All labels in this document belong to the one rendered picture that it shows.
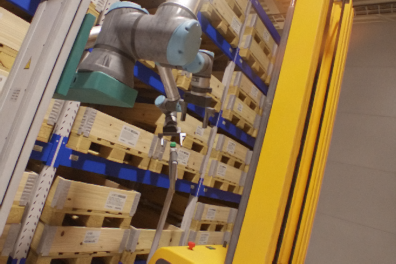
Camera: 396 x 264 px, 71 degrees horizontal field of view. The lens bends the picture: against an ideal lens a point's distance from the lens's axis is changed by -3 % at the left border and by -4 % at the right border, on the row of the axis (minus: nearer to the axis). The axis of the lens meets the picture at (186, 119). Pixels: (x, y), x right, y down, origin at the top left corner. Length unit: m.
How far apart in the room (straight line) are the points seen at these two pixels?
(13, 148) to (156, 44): 0.53
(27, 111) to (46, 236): 1.51
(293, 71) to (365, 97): 6.28
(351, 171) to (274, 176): 5.97
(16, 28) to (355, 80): 7.14
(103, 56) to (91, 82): 0.10
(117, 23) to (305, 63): 0.87
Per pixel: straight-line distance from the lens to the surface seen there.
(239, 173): 4.27
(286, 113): 1.37
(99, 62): 0.94
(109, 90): 0.91
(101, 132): 2.37
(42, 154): 2.24
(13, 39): 2.05
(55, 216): 2.34
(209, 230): 3.99
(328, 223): 7.20
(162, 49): 0.91
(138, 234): 2.95
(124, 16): 1.01
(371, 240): 7.11
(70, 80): 1.02
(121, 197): 2.64
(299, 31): 1.55
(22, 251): 2.44
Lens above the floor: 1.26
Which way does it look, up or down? 10 degrees up
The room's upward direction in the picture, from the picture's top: 17 degrees clockwise
